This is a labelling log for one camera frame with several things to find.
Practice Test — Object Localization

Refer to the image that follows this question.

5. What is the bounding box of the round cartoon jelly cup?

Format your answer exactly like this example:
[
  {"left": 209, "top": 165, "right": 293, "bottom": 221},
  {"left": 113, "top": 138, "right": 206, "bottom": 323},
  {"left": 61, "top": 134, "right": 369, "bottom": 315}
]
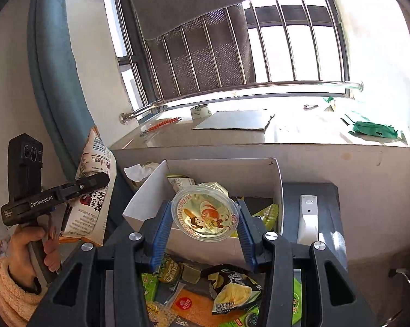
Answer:
[{"left": 172, "top": 182, "right": 240, "bottom": 242}]

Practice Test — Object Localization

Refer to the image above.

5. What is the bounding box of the white cardboard box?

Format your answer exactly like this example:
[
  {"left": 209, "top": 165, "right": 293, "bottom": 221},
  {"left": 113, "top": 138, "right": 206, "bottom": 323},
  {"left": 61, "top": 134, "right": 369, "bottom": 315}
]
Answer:
[{"left": 122, "top": 157, "right": 285, "bottom": 273}]

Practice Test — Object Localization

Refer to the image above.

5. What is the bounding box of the green cloth on sill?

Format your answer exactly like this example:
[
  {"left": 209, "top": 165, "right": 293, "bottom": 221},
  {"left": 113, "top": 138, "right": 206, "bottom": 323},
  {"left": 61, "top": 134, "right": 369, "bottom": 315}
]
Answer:
[{"left": 341, "top": 114, "right": 399, "bottom": 140}]

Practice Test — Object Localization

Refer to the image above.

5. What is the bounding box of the tissue pack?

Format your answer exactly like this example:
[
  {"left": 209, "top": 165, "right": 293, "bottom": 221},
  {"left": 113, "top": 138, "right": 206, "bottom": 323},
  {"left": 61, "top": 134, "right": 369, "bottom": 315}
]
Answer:
[{"left": 124, "top": 162, "right": 159, "bottom": 190}]

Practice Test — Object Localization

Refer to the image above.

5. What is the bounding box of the green seaweed pack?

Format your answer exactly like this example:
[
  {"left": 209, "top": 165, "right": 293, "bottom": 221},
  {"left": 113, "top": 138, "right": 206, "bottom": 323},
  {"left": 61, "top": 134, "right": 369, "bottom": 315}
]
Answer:
[
  {"left": 220, "top": 271, "right": 303, "bottom": 326},
  {"left": 141, "top": 273, "right": 159, "bottom": 301}
]

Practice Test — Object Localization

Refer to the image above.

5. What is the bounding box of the white illustrated chip bag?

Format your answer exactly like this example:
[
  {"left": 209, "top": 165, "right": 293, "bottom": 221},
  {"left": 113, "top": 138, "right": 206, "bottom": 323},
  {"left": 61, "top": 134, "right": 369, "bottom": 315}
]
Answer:
[{"left": 58, "top": 125, "right": 118, "bottom": 247}]

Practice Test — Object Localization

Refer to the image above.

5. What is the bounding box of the orange cake bar packet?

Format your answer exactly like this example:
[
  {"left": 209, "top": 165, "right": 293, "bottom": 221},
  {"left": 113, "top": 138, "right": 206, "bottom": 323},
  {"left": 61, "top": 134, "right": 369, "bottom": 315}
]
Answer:
[{"left": 166, "top": 283, "right": 246, "bottom": 326}]

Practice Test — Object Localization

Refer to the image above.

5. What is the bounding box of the grey board on sill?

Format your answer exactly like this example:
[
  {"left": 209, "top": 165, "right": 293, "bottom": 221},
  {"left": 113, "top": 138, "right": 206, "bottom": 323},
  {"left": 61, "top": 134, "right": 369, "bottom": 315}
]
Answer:
[{"left": 194, "top": 110, "right": 275, "bottom": 131}]

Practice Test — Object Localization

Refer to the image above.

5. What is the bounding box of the tape roll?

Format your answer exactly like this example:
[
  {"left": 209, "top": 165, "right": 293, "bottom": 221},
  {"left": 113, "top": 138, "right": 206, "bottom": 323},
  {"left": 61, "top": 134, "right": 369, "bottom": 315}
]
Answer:
[{"left": 190, "top": 104, "right": 212, "bottom": 120}]

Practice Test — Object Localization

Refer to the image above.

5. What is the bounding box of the teal curtain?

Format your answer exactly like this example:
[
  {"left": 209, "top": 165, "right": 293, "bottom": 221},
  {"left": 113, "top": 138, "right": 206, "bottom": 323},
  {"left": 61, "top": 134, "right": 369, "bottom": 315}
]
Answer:
[{"left": 26, "top": 0, "right": 134, "bottom": 225}]

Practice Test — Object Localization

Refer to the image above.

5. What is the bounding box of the small yellow jelly cup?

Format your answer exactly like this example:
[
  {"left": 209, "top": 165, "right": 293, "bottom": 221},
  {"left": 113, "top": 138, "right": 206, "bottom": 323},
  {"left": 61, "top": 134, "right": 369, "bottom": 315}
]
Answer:
[{"left": 182, "top": 264, "right": 201, "bottom": 284}]

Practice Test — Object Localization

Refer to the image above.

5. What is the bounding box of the grey towel on rail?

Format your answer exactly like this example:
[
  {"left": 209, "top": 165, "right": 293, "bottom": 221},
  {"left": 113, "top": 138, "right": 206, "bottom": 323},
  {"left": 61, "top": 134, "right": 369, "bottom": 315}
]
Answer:
[{"left": 131, "top": 0, "right": 256, "bottom": 99}]

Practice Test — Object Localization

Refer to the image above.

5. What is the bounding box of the left hand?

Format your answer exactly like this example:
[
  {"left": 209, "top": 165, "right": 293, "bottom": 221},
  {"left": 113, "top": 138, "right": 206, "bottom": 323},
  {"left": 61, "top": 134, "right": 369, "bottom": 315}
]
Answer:
[{"left": 8, "top": 226, "right": 61, "bottom": 291}]

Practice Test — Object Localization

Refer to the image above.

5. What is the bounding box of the black yellow chip bag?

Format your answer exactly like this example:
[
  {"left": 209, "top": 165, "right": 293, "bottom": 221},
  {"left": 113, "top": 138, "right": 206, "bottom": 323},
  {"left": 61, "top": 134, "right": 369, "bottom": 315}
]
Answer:
[{"left": 200, "top": 264, "right": 263, "bottom": 314}]

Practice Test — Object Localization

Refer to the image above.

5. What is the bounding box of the green pea snack bag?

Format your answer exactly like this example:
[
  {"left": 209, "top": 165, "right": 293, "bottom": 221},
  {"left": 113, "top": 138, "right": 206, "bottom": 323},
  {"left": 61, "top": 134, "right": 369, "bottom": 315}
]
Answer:
[{"left": 153, "top": 253, "right": 181, "bottom": 292}]

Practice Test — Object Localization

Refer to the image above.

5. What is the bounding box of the white remote control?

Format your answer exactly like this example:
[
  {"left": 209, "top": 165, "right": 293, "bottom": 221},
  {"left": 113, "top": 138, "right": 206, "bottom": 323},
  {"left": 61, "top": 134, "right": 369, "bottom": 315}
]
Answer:
[{"left": 297, "top": 195, "right": 319, "bottom": 246}]

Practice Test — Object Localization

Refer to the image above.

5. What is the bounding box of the red beaded pen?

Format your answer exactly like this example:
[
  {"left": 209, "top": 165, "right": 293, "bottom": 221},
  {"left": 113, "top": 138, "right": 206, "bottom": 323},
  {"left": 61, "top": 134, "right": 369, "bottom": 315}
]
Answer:
[{"left": 140, "top": 117, "right": 182, "bottom": 137}]

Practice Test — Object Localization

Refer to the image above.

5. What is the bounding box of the cream fleece left sleeve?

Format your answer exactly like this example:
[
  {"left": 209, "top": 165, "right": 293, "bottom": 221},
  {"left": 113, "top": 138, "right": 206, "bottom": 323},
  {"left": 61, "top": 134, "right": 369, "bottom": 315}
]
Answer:
[{"left": 0, "top": 257, "right": 44, "bottom": 327}]

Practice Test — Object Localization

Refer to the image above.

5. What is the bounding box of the steel window rail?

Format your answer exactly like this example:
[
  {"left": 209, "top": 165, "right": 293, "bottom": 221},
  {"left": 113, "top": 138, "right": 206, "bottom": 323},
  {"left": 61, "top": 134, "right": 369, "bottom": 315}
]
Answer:
[{"left": 119, "top": 80, "right": 364, "bottom": 125}]

